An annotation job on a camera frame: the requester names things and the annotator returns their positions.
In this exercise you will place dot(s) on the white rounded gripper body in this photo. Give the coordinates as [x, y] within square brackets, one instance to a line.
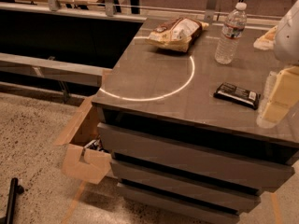
[288, 41]

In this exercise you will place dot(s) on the clear plastic water bottle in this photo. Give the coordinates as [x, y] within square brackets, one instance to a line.
[231, 32]

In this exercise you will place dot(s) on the grey metal bench beam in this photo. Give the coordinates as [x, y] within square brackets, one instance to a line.
[67, 72]

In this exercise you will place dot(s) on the black rxbar chocolate bar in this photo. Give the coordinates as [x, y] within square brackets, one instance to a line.
[230, 92]

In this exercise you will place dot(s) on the open cardboard box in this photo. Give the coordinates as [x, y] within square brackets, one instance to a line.
[79, 161]

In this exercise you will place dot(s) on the brown white snack bag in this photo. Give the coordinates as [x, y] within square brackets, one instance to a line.
[177, 34]

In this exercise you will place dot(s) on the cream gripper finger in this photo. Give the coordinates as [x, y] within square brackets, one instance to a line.
[266, 41]
[281, 93]

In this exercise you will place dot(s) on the black pole on floor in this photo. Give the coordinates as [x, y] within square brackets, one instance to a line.
[14, 190]

